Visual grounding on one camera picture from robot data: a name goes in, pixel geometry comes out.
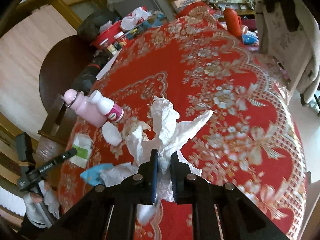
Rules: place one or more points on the red floral tablecloth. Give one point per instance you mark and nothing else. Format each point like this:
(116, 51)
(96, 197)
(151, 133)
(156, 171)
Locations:
(251, 139)

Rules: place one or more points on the pink small bottle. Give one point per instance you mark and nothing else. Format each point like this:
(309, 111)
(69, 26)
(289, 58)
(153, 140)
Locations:
(83, 107)

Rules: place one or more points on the blue plastic bag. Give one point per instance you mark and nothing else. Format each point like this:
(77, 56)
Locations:
(249, 39)

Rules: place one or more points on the blue snack wrapper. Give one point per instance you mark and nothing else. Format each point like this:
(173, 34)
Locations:
(92, 177)

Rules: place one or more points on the red thermos flask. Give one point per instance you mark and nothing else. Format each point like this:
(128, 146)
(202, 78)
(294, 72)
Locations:
(233, 22)

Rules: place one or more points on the left hand with white glove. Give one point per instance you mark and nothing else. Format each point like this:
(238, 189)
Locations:
(42, 209)

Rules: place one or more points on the white bottle pink label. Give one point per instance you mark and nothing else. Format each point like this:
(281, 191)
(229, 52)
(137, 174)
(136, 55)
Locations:
(106, 106)

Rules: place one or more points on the white tissue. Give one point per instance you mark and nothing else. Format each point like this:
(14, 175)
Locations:
(167, 135)

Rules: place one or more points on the white coat on chair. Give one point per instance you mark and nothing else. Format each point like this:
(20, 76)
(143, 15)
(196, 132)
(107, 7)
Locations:
(288, 31)

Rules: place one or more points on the dark round wooden table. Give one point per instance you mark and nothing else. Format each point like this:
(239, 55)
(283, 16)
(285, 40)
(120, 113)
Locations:
(63, 63)

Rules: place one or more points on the white green wrapper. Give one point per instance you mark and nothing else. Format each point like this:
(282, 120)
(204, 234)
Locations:
(84, 145)

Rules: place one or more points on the red plastic basin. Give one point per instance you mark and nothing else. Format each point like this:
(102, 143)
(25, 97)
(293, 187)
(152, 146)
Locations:
(130, 21)

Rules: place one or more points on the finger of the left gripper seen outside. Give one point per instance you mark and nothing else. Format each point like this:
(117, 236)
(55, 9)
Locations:
(60, 159)

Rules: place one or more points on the jar with white lid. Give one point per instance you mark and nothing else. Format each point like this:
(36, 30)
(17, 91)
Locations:
(108, 47)

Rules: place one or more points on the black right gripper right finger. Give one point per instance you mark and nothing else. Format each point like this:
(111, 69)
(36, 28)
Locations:
(181, 179)

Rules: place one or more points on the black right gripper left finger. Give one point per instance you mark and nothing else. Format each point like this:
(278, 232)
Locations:
(148, 186)

